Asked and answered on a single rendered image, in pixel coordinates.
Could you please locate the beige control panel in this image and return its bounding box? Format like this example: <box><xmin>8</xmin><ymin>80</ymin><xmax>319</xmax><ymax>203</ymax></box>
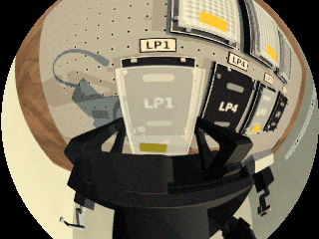
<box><xmin>242</xmin><ymin>139</ymin><xmax>280</xmax><ymax>174</ymax></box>

